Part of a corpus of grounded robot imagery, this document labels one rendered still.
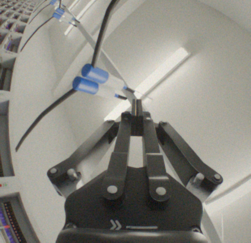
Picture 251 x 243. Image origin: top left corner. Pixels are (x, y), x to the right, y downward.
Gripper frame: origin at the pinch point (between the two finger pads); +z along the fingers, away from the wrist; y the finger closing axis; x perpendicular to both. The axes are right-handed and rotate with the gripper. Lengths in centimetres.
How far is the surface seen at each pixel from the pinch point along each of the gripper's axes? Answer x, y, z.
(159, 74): -6, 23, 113
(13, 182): -45, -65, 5
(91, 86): -3.6, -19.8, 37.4
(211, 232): -71, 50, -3
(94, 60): 7.9, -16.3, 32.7
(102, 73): 2.3, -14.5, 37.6
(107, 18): 22.5, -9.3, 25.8
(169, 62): 7, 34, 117
